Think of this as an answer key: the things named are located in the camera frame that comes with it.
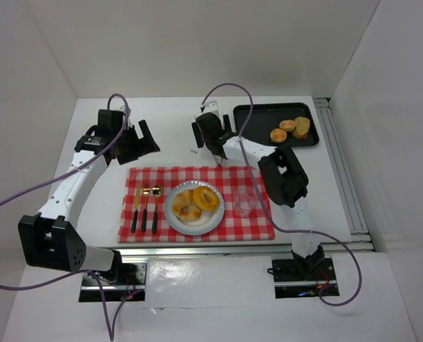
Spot black baking tray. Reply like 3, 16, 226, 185
243, 103, 320, 148

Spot clear drinking glass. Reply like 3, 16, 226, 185
233, 187, 258, 218

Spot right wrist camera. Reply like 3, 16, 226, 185
200, 100, 219, 116

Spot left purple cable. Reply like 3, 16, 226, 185
0, 93, 132, 342

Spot small round bun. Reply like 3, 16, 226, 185
270, 128, 287, 144
279, 120, 296, 133

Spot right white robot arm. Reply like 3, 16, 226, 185
191, 113, 324, 276

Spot silver metal tongs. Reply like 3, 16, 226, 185
211, 147, 227, 167

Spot red checkered cloth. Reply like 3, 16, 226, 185
117, 166, 275, 244

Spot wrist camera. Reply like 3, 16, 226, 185
200, 100, 219, 116
115, 105, 131, 118

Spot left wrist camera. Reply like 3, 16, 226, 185
115, 105, 131, 118

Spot aluminium rail frame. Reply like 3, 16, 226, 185
313, 98, 375, 252

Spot large brown bagel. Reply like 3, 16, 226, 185
171, 190, 202, 222

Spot gold fork black handle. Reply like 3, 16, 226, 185
141, 187, 151, 233

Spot white grey-rimmed plate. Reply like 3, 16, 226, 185
164, 180, 225, 236

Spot baguette bread slice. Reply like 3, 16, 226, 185
292, 117, 310, 140

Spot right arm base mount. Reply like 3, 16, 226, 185
267, 258, 340, 299

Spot gold spoon black handle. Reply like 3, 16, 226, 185
151, 185, 164, 234

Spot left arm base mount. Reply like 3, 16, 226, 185
78, 261, 148, 303

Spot glazed ring donut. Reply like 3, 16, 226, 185
193, 186, 220, 212

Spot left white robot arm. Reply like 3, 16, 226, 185
18, 109, 160, 278

